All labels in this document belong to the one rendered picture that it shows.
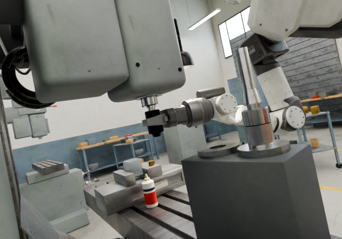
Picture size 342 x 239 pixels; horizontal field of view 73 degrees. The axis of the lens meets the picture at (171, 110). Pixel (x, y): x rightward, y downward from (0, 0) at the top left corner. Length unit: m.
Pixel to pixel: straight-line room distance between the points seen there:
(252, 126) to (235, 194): 0.12
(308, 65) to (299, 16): 7.76
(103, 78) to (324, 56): 8.03
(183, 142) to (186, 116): 4.51
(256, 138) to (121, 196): 0.56
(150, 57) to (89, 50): 0.16
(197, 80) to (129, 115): 3.34
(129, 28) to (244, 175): 0.44
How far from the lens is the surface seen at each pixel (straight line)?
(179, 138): 5.13
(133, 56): 0.61
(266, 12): 0.80
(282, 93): 0.92
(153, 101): 0.69
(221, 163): 0.44
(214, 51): 10.71
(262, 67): 0.92
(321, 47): 8.42
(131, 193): 0.88
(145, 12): 0.68
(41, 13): 0.57
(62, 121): 7.22
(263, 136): 0.43
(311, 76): 8.54
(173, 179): 0.95
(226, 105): 0.74
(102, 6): 0.61
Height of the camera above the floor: 1.24
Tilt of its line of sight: 1 degrees up
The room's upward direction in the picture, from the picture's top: 12 degrees counter-clockwise
